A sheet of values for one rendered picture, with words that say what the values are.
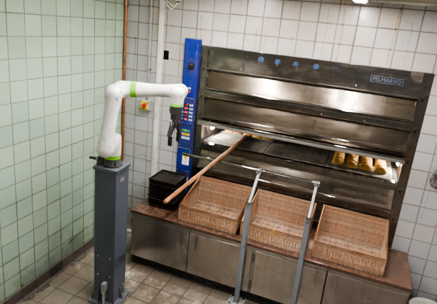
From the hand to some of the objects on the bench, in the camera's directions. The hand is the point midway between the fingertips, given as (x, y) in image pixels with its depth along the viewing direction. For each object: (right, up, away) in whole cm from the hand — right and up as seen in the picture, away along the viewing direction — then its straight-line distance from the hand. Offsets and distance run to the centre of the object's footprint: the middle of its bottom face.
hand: (173, 142), depth 280 cm
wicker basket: (+28, -70, +91) cm, 118 cm away
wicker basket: (+83, -81, +72) cm, 137 cm away
